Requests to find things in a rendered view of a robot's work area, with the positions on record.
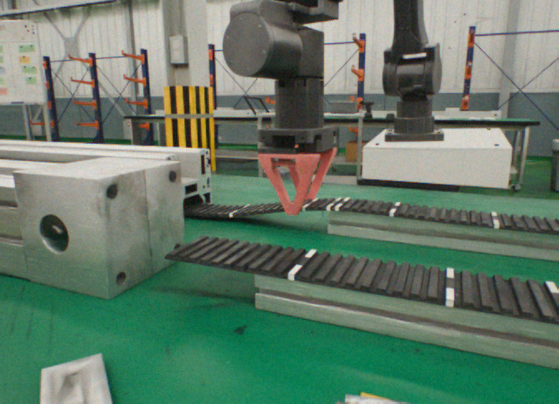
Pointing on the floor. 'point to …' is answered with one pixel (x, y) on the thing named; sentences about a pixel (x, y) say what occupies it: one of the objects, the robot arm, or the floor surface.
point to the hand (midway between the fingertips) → (299, 203)
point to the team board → (22, 66)
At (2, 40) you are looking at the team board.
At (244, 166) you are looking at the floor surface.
